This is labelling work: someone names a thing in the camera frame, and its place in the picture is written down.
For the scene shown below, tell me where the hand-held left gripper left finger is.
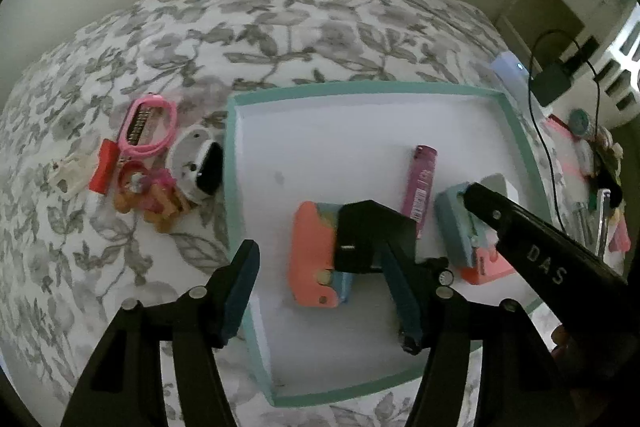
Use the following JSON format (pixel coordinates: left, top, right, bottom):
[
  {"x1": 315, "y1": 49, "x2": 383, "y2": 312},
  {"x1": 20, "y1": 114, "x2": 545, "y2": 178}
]
[{"x1": 60, "y1": 239, "x2": 261, "y2": 427}]

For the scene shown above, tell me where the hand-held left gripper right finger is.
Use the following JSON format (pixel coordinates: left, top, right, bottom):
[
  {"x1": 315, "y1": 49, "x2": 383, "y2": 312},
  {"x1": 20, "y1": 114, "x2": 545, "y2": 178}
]
[{"x1": 380, "y1": 244, "x2": 568, "y2": 427}]

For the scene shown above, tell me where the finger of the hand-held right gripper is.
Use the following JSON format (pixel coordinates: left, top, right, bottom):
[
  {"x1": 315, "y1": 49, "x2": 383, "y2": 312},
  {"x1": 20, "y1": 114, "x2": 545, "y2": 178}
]
[{"x1": 462, "y1": 182, "x2": 512, "y2": 253}]

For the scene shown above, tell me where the purple lighter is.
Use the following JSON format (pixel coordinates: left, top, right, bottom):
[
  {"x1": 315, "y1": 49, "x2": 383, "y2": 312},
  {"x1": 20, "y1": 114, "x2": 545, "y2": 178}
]
[{"x1": 400, "y1": 145, "x2": 437, "y2": 238}]

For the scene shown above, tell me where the black charger block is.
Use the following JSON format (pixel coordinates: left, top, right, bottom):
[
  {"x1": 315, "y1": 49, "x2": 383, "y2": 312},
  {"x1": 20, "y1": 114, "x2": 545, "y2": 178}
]
[{"x1": 334, "y1": 200, "x2": 418, "y2": 275}]

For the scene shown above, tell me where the salmon and blue toy knife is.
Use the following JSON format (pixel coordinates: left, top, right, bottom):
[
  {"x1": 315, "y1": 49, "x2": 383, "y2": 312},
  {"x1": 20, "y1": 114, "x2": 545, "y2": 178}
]
[{"x1": 289, "y1": 201, "x2": 353, "y2": 308}]

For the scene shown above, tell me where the brown bear figure toy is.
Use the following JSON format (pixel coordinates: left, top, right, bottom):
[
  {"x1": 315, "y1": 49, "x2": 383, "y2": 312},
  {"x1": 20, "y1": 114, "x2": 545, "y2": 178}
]
[{"x1": 112, "y1": 159, "x2": 193, "y2": 234}]

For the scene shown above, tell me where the white round watch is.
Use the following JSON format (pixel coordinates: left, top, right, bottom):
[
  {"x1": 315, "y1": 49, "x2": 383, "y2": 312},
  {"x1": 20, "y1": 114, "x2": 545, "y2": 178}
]
[{"x1": 167, "y1": 127, "x2": 226, "y2": 202}]

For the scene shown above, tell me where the teal rimmed white tray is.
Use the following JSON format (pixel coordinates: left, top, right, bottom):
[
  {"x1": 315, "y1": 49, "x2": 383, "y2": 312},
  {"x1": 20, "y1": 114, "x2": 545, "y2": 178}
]
[{"x1": 223, "y1": 79, "x2": 553, "y2": 408}]

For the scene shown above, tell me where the pink wrist watch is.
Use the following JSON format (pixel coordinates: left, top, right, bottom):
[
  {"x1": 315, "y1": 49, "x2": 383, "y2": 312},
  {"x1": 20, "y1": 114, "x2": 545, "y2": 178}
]
[{"x1": 116, "y1": 93, "x2": 178, "y2": 158}]

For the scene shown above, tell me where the red glue stick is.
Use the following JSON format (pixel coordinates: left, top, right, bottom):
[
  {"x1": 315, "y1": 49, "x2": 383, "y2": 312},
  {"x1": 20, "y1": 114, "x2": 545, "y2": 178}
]
[{"x1": 89, "y1": 139, "x2": 121, "y2": 195}]

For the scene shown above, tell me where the white plug adapter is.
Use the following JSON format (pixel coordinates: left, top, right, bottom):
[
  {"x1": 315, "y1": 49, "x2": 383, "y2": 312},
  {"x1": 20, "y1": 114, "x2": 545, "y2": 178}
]
[{"x1": 50, "y1": 154, "x2": 98, "y2": 196}]

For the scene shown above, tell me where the person's right hand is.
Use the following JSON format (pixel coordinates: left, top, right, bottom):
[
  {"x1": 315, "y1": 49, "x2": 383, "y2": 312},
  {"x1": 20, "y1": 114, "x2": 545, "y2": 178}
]
[{"x1": 550, "y1": 324, "x2": 601, "y2": 378}]

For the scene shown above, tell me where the teal round lid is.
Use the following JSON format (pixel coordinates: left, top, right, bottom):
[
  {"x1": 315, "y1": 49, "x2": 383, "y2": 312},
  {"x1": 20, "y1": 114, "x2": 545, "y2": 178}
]
[{"x1": 570, "y1": 108, "x2": 593, "y2": 132}]

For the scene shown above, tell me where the black power adapter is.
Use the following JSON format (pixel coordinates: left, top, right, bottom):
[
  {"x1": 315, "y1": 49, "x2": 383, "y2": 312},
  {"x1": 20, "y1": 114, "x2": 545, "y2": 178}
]
[{"x1": 531, "y1": 64, "x2": 573, "y2": 106}]

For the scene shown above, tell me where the white device with light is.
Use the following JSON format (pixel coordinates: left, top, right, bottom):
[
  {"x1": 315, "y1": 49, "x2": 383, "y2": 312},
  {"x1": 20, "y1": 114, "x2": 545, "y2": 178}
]
[{"x1": 490, "y1": 52, "x2": 531, "y2": 95}]

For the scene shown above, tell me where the grey floral blanket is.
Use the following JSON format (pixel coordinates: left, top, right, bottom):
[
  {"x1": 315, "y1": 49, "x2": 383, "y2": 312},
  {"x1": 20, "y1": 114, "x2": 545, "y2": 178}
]
[{"x1": 0, "y1": 0, "x2": 576, "y2": 427}]

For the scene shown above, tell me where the black charger with cable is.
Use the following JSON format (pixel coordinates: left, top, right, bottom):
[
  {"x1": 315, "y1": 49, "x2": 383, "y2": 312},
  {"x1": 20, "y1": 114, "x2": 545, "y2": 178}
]
[{"x1": 527, "y1": 29, "x2": 608, "y2": 228}]

